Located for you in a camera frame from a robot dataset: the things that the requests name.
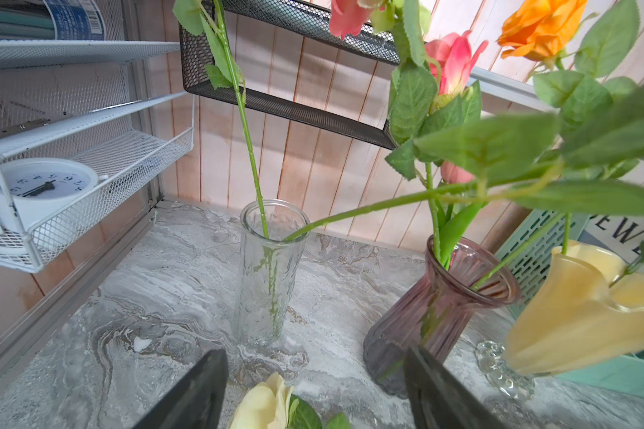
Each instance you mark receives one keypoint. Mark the clear glass vase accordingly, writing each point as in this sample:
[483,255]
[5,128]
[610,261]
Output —
[269,263]

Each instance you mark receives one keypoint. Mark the black wire basket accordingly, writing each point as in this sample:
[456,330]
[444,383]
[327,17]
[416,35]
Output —
[303,79]

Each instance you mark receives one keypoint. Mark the white wire shelf rack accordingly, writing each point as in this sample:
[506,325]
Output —
[91,101]

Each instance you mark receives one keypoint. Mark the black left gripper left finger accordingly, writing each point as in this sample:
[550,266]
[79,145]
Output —
[196,400]

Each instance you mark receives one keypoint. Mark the yellow ruffled vase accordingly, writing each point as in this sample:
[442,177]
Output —
[585,316]

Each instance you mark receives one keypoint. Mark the dark purple glass vase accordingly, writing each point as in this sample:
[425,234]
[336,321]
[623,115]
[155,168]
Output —
[435,311]

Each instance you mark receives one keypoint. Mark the white alarm clock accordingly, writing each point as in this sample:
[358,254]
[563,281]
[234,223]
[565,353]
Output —
[41,195]

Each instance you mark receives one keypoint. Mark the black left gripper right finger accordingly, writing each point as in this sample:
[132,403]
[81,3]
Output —
[438,399]

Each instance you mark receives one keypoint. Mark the mint green file organizer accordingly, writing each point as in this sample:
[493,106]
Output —
[585,322]

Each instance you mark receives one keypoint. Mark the small pink rose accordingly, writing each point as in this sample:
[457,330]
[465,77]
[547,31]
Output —
[450,198]

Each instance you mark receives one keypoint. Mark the large pink rose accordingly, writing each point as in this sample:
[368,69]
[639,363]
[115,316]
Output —
[349,16]

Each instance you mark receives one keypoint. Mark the yellow orange rose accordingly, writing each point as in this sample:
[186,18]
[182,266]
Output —
[540,30]

